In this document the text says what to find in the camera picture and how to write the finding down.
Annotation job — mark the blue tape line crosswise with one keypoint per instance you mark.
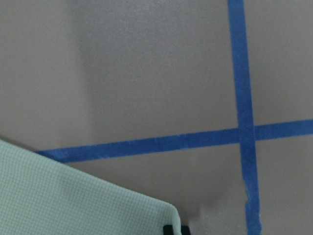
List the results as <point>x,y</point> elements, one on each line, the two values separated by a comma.
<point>176,142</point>

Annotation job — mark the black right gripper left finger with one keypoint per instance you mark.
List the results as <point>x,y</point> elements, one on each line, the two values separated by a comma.
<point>168,230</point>

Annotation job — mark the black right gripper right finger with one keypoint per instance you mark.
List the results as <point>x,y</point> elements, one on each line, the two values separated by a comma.
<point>185,230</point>

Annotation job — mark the green long-sleeve shirt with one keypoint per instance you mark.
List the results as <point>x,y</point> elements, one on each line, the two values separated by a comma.
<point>40,196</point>

